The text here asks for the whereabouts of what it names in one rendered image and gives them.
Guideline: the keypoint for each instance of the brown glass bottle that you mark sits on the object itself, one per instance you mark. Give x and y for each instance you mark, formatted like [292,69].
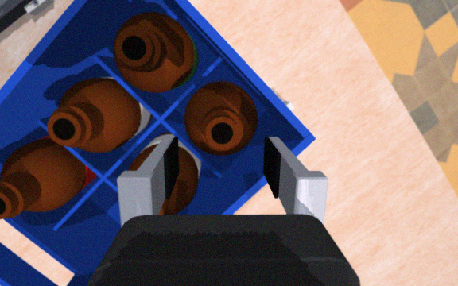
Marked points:
[41,176]
[155,61]
[220,118]
[187,180]
[97,115]

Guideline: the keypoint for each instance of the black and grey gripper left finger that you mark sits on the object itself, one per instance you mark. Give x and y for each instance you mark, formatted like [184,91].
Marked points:
[143,192]

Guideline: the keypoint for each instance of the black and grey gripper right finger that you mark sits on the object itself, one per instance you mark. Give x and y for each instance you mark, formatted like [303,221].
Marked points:
[300,191]

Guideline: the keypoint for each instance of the blue box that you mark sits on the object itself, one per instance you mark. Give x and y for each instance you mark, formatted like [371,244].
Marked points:
[79,46]

